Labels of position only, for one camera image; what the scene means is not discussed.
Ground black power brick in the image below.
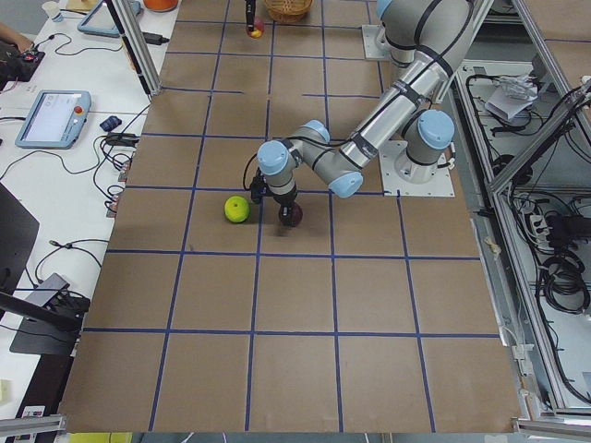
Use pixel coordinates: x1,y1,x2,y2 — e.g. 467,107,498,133
142,31,170,46

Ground dark checkered pouch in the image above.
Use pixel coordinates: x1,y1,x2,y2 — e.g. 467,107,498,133
100,115,122,132

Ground orange round object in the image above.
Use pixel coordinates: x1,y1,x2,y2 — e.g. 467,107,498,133
143,0,179,13

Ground white power strip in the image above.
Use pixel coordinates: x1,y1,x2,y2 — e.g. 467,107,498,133
525,206,551,252

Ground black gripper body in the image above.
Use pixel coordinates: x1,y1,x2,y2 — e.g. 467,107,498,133
272,192,297,215

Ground aluminium frame post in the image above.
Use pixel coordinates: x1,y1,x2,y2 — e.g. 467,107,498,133
105,0,162,97

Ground grey adapter box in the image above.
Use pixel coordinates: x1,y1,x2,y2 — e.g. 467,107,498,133
26,273,69,307

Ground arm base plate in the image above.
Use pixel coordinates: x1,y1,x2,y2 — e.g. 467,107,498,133
379,140,455,198
361,24,395,61

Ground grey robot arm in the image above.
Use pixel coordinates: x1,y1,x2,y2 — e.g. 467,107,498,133
252,1,475,217

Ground teach pendant tablet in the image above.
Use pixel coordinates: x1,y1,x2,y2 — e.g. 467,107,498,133
15,90,92,150

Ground paper cup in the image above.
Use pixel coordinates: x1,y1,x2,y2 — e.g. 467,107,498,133
42,1,64,23

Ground woven wicker basket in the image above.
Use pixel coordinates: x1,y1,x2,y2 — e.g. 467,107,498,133
264,0,313,23

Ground green apple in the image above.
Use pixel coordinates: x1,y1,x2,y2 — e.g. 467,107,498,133
223,196,250,223

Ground crumpled white papers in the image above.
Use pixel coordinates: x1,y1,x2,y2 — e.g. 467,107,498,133
484,74,538,121

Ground dark red apple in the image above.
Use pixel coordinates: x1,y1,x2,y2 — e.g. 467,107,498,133
278,202,303,227

